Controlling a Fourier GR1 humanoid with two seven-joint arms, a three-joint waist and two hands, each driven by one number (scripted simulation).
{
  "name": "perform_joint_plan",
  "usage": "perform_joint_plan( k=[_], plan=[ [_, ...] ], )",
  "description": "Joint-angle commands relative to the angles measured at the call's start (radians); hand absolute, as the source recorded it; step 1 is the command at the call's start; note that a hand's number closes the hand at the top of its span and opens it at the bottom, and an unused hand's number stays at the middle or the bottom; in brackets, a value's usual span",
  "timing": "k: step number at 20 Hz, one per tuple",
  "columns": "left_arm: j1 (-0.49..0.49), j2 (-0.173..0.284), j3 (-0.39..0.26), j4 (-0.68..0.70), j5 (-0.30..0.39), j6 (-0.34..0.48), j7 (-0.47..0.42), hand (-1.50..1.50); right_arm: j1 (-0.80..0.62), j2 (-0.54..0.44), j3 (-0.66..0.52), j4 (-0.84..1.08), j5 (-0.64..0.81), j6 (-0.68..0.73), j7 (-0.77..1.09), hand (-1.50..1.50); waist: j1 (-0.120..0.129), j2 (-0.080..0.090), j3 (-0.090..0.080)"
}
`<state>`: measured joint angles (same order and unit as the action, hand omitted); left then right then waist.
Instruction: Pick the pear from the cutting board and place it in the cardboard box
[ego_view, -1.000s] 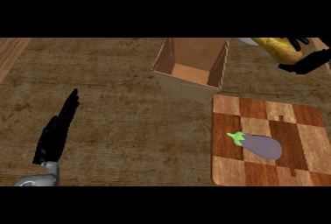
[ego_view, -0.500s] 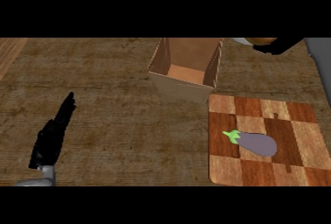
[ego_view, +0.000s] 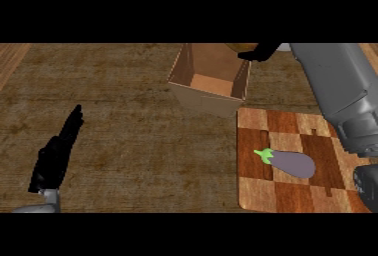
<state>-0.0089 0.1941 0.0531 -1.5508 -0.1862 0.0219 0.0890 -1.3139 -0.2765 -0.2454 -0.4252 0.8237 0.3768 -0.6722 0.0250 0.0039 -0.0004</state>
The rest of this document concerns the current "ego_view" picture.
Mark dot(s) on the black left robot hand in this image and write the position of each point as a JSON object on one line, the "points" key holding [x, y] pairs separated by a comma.
{"points": [[55, 156]]}

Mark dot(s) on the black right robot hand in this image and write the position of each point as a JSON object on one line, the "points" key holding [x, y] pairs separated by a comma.
{"points": [[261, 50]]}

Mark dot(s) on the yellow-brown pear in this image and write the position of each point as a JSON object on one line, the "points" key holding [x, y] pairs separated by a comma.
{"points": [[241, 46]]}

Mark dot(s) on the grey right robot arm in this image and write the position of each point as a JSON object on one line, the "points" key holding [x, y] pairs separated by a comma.
{"points": [[340, 96]]}

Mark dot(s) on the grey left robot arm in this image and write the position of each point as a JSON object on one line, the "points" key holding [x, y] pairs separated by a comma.
{"points": [[44, 204]]}

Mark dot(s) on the brown cardboard box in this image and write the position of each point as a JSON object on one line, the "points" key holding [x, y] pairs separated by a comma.
{"points": [[211, 81]]}

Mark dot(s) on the checkered wooden cutting board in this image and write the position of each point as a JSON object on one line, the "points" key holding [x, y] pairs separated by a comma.
{"points": [[289, 160]]}

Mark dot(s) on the purple eggplant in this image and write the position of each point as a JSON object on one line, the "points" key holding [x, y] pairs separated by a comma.
{"points": [[291, 162]]}

